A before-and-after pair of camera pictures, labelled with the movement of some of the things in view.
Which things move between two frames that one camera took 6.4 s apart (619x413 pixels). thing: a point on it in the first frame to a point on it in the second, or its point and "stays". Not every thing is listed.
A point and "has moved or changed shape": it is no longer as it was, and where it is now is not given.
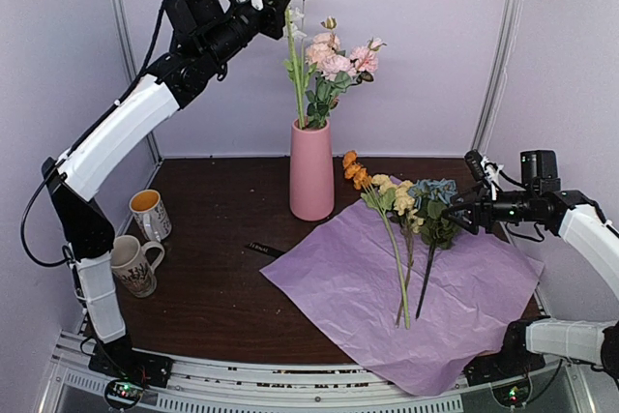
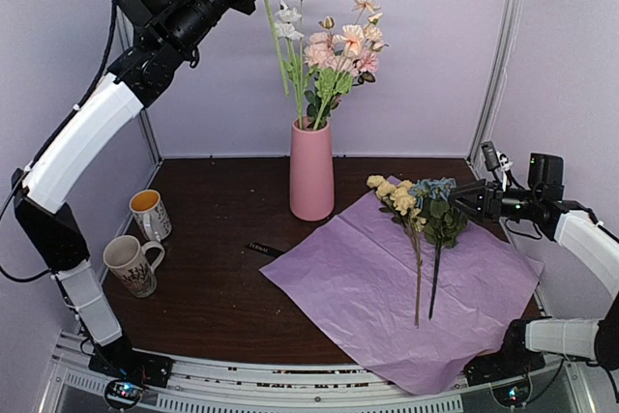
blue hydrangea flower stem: (437, 228) has moved or changed shape
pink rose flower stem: (335, 71) stays
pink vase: (311, 180) stays
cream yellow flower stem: (404, 216) has moved or changed shape
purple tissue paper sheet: (345, 278) stays
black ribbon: (261, 248) stays
